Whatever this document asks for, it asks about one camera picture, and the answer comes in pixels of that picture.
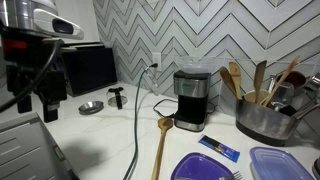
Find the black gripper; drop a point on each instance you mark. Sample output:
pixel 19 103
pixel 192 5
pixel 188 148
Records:
pixel 40 70

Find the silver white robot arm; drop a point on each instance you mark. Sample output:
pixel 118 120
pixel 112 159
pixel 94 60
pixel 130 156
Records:
pixel 30 15

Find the shallow metal bowl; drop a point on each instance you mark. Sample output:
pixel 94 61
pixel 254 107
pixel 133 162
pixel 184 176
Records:
pixel 90 107

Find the black silver coffee maker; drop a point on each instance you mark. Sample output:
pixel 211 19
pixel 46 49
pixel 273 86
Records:
pixel 191 100

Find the purple plastic plate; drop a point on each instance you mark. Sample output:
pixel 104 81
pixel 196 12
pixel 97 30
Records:
pixel 200 168

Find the grey ridged panel box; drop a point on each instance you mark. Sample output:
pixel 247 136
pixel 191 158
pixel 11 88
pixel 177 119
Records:
pixel 25 150

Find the long wooden spoon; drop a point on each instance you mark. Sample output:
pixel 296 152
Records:
pixel 161 146

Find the blue snack packet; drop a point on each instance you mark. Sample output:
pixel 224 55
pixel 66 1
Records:
pixel 218 148

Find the round wooden spoon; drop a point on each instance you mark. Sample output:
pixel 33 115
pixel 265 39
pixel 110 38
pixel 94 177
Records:
pixel 227 80

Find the slotted wooden spatula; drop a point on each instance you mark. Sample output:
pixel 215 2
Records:
pixel 236 78

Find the flat wooden spatula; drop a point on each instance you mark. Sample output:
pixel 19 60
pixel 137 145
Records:
pixel 259 78

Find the metal utensil pot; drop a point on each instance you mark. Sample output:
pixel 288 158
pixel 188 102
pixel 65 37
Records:
pixel 265 123

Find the thin wooden spoon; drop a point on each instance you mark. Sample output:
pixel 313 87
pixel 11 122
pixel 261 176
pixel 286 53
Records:
pixel 281 80

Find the clear container blue lid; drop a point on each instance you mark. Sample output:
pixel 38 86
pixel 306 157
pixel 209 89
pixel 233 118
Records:
pixel 280 165

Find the dark red cup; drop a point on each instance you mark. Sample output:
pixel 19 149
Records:
pixel 296 80

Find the white wall outlet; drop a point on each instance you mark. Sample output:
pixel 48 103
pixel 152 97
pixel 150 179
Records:
pixel 156 61

